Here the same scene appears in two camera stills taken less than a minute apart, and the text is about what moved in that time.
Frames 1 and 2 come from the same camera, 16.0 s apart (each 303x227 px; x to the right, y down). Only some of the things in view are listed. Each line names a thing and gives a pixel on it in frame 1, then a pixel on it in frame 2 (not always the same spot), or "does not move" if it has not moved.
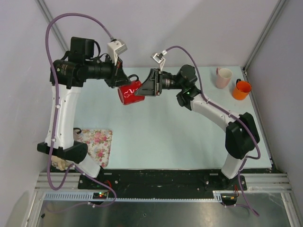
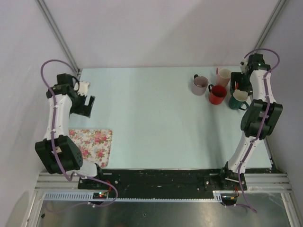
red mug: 127,93 -> 217,93
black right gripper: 153,85 -> 236,76
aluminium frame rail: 270,182 does not move
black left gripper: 119,78 -> 83,110
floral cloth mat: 98,142 does not move
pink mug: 224,75 does not move
